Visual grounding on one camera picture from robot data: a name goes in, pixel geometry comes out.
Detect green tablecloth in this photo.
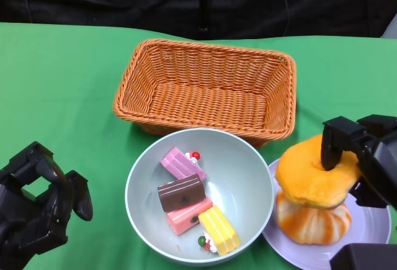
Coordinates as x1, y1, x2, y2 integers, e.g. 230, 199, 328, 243
0, 22, 397, 270

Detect orange striped ring bread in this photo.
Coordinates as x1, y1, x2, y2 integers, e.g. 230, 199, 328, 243
275, 189, 353, 246
275, 133, 362, 210

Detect lavender round plate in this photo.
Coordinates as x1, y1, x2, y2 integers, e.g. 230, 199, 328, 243
262, 158, 392, 270

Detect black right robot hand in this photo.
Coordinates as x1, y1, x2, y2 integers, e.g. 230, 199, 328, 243
320, 114, 397, 209

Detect yellow cake slice with cherry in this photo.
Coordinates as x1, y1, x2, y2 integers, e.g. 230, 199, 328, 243
197, 206, 241, 257

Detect black backdrop curtain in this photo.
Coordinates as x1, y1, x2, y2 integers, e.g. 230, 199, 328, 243
0, 0, 397, 41

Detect large pink cake with cherry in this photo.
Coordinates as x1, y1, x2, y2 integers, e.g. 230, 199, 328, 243
159, 146, 207, 181

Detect grey round bowl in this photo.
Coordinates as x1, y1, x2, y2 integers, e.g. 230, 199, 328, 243
124, 128, 275, 266

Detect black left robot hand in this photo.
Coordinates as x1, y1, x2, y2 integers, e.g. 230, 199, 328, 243
0, 141, 94, 270

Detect orange wicker basket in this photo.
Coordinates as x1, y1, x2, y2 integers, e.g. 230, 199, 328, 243
113, 38, 297, 148

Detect small pink cake slice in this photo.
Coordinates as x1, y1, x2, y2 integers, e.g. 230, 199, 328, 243
166, 197, 213, 236

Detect brown chocolate cake slice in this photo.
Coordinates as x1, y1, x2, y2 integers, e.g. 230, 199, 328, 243
157, 173, 206, 213

